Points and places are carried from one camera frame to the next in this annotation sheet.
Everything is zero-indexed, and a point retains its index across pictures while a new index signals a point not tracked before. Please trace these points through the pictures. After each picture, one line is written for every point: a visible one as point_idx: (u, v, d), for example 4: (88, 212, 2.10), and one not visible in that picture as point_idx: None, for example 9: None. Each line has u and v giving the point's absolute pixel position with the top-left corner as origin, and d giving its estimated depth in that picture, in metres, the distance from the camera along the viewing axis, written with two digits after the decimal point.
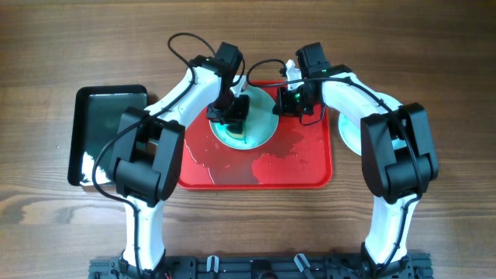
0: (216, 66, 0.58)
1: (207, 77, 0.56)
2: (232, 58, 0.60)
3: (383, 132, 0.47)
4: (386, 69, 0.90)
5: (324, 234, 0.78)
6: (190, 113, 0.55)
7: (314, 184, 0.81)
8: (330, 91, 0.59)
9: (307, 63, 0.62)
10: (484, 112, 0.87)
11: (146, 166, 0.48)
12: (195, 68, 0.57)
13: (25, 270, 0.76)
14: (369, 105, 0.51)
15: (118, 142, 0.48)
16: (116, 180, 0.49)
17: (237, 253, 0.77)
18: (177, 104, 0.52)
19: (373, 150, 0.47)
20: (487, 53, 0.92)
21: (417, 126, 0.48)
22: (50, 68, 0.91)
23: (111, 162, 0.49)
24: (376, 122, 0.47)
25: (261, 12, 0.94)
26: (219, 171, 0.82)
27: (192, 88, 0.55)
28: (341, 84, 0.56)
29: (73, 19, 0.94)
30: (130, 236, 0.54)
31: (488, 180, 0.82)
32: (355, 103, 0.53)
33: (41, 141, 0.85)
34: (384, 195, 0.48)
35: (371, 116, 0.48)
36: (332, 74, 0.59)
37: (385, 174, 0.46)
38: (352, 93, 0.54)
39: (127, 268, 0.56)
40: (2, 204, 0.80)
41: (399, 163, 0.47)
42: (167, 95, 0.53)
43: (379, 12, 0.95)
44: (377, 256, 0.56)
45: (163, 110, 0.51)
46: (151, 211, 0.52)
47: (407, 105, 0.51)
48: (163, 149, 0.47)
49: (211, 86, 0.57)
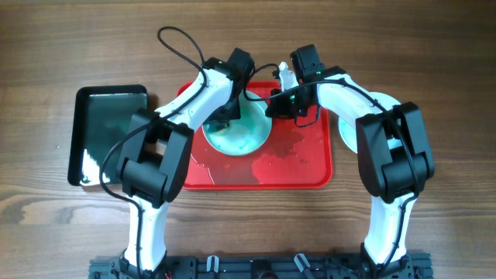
0: (229, 68, 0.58)
1: (218, 80, 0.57)
2: (245, 63, 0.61)
3: (377, 132, 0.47)
4: (386, 69, 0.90)
5: (324, 234, 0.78)
6: (200, 116, 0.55)
7: (315, 184, 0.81)
8: (326, 93, 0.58)
9: (301, 66, 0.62)
10: (484, 113, 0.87)
11: (153, 167, 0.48)
12: (207, 71, 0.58)
13: (25, 270, 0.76)
14: (363, 106, 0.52)
15: (127, 142, 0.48)
16: (122, 180, 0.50)
17: (237, 253, 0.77)
18: (187, 107, 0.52)
19: (369, 150, 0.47)
20: (486, 53, 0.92)
21: (411, 125, 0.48)
22: (50, 68, 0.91)
23: (119, 161, 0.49)
24: (372, 122, 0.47)
25: (261, 12, 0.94)
26: (219, 172, 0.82)
27: (204, 91, 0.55)
28: (335, 86, 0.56)
29: (73, 19, 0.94)
30: (132, 236, 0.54)
31: (488, 180, 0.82)
32: (350, 104, 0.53)
33: (41, 141, 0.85)
34: (381, 194, 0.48)
35: (365, 116, 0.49)
36: (326, 75, 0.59)
37: (382, 174, 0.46)
38: (346, 94, 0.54)
39: (127, 268, 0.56)
40: (2, 204, 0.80)
41: (395, 162, 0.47)
42: (178, 98, 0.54)
43: (379, 12, 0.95)
44: (377, 256, 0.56)
45: (173, 111, 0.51)
46: (155, 212, 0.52)
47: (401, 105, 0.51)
48: (170, 152, 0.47)
49: (222, 89, 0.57)
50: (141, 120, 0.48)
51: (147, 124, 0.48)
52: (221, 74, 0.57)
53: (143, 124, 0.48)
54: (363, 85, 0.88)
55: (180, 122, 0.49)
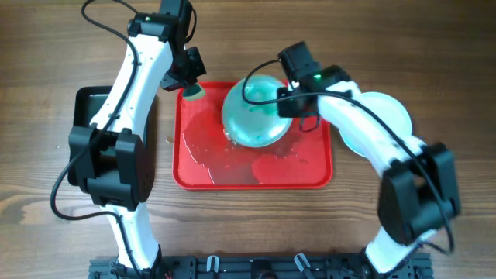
0: (160, 22, 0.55)
1: (150, 54, 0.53)
2: (179, 11, 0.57)
3: (409, 185, 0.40)
4: (386, 69, 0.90)
5: (325, 234, 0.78)
6: (144, 101, 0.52)
7: (315, 184, 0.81)
8: (327, 107, 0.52)
9: (293, 68, 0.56)
10: (484, 112, 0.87)
11: (115, 177, 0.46)
12: (132, 47, 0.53)
13: (25, 270, 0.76)
14: (385, 140, 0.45)
15: (77, 164, 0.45)
16: (89, 193, 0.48)
17: (237, 253, 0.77)
18: (124, 103, 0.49)
19: (397, 204, 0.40)
20: (486, 53, 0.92)
21: (446, 173, 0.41)
22: (50, 68, 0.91)
23: (78, 180, 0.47)
24: (402, 176, 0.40)
25: (261, 12, 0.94)
26: (218, 171, 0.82)
27: (137, 70, 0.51)
28: (342, 103, 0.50)
29: (73, 19, 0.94)
30: (120, 242, 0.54)
31: (488, 180, 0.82)
32: (366, 134, 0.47)
33: (41, 141, 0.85)
34: (405, 242, 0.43)
35: (394, 167, 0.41)
36: (327, 82, 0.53)
37: (411, 227, 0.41)
38: (360, 120, 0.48)
39: (125, 271, 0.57)
40: (2, 204, 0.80)
41: (425, 212, 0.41)
42: (111, 92, 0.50)
43: (379, 12, 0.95)
44: (381, 267, 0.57)
45: (111, 117, 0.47)
46: (133, 215, 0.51)
47: (429, 143, 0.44)
48: (123, 163, 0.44)
49: (156, 60, 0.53)
50: (83, 136, 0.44)
51: (89, 142, 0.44)
52: (152, 38, 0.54)
53: (85, 142, 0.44)
54: (363, 85, 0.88)
55: (122, 129, 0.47)
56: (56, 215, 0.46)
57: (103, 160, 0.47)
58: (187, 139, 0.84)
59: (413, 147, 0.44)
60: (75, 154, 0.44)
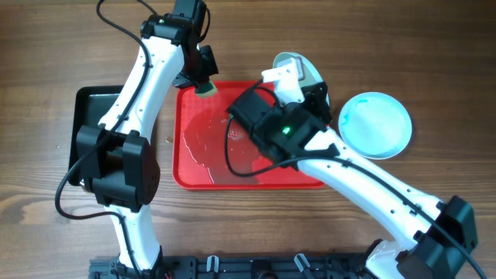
0: (174, 23, 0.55)
1: (162, 56, 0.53)
2: (193, 13, 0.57)
3: (439, 257, 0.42)
4: (386, 69, 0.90)
5: (324, 234, 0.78)
6: (153, 105, 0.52)
7: (315, 184, 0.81)
8: (316, 169, 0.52)
9: (252, 120, 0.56)
10: (483, 113, 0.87)
11: (121, 178, 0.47)
12: (146, 49, 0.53)
13: (25, 270, 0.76)
14: (401, 211, 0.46)
15: (84, 163, 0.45)
16: (94, 192, 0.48)
17: (238, 253, 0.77)
18: (132, 105, 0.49)
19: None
20: (486, 53, 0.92)
21: (466, 229, 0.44)
22: (50, 68, 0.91)
23: (84, 178, 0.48)
24: (430, 253, 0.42)
25: (261, 12, 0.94)
26: (219, 171, 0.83)
27: (148, 73, 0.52)
28: (331, 163, 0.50)
29: (73, 19, 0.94)
30: (122, 242, 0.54)
31: (488, 180, 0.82)
32: (379, 204, 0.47)
33: (41, 141, 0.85)
34: None
35: (420, 245, 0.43)
36: (300, 137, 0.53)
37: None
38: (366, 188, 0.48)
39: (125, 270, 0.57)
40: (2, 204, 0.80)
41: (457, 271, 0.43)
42: (122, 94, 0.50)
43: (379, 12, 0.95)
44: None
45: (119, 118, 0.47)
46: (136, 216, 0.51)
47: (442, 203, 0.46)
48: (129, 165, 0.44)
49: (167, 63, 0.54)
50: (91, 136, 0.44)
51: (97, 143, 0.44)
52: (166, 40, 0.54)
53: (92, 143, 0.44)
54: (363, 85, 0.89)
55: (130, 131, 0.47)
56: (60, 214, 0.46)
57: (110, 160, 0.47)
58: (187, 139, 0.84)
59: (432, 212, 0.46)
60: (82, 153, 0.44)
